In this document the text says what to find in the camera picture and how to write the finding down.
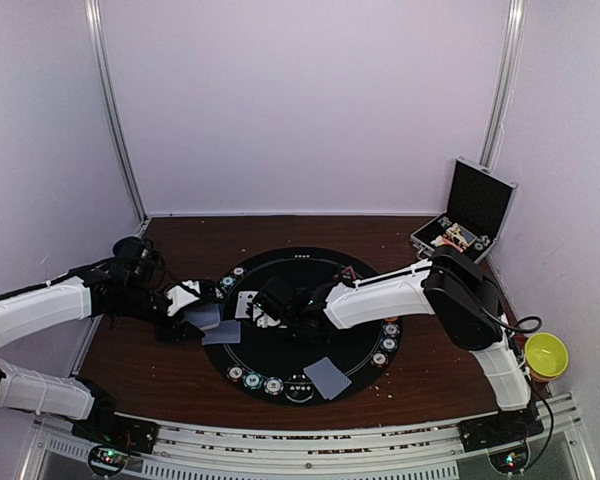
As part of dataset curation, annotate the green-white single poker chip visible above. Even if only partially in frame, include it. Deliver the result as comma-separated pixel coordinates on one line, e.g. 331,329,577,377
220,275,236,290

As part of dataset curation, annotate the red triangular button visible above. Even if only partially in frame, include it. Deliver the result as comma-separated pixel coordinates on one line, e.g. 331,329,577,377
335,266,358,281

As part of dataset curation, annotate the aluminium left corner post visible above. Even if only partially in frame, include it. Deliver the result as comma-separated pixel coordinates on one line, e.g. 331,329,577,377
84,0,149,225

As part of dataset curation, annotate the face-up three of spades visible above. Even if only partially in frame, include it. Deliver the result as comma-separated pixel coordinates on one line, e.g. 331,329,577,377
234,290,257,320

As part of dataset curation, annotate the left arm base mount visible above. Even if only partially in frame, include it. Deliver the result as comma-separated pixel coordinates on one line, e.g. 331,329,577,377
70,415,159,454

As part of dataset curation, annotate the aluminium front rail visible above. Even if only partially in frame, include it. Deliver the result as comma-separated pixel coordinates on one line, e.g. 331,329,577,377
19,392,596,480

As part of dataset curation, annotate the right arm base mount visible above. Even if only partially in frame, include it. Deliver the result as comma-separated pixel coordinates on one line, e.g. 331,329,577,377
458,412,544,452

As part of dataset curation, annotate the dealt playing card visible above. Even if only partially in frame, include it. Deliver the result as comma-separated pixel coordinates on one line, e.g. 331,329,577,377
303,357,352,400
201,320,242,346

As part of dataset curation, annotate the aluminium corner post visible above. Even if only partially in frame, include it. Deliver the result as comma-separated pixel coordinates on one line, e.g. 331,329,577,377
479,0,527,170
84,0,149,225

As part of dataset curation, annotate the aluminium poker chip case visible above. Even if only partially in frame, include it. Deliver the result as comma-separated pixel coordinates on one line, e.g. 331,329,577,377
410,157,517,264

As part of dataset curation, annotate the dark blue ceramic mug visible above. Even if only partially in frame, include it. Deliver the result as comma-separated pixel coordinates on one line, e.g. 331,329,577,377
112,237,133,256

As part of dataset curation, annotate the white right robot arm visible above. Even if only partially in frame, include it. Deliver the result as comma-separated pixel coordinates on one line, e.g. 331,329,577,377
253,246,531,442

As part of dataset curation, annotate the yellow-green plastic bowl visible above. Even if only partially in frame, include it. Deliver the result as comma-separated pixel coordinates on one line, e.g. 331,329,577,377
525,332,569,379

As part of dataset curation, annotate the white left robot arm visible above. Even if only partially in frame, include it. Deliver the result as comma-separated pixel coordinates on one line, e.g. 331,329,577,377
0,237,216,444

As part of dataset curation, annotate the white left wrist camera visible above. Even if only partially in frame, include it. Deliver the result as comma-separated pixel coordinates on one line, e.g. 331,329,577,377
165,280,201,317

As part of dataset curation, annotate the aluminium right corner post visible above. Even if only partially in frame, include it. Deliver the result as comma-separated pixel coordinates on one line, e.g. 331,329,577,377
479,0,527,170

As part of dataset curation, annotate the blue-backed playing card deck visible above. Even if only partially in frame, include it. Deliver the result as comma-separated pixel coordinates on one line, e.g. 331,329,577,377
184,304,222,332

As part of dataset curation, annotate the black round poker mat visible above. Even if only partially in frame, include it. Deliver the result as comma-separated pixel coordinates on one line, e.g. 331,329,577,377
205,247,402,407

